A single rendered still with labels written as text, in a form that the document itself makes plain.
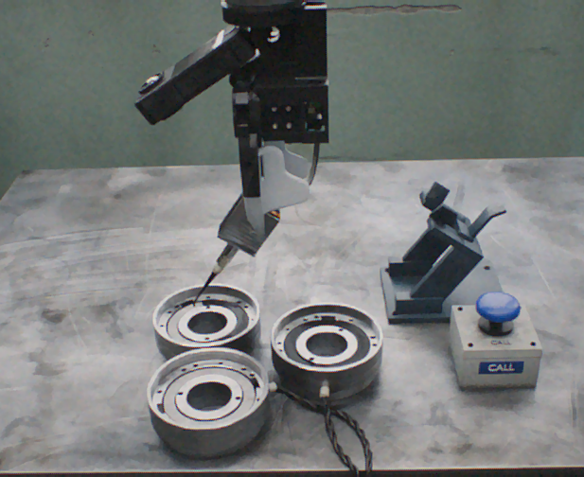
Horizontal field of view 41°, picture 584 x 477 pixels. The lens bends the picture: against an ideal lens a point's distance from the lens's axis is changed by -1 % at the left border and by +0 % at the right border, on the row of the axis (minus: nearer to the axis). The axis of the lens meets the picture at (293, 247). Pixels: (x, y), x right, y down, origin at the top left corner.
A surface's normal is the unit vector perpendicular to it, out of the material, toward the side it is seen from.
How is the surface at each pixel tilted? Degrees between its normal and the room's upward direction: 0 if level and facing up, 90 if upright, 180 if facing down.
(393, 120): 90
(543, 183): 0
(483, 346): 0
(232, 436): 90
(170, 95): 90
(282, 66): 90
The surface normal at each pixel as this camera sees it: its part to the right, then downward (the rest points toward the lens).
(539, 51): -0.01, 0.51
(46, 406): -0.04, -0.86
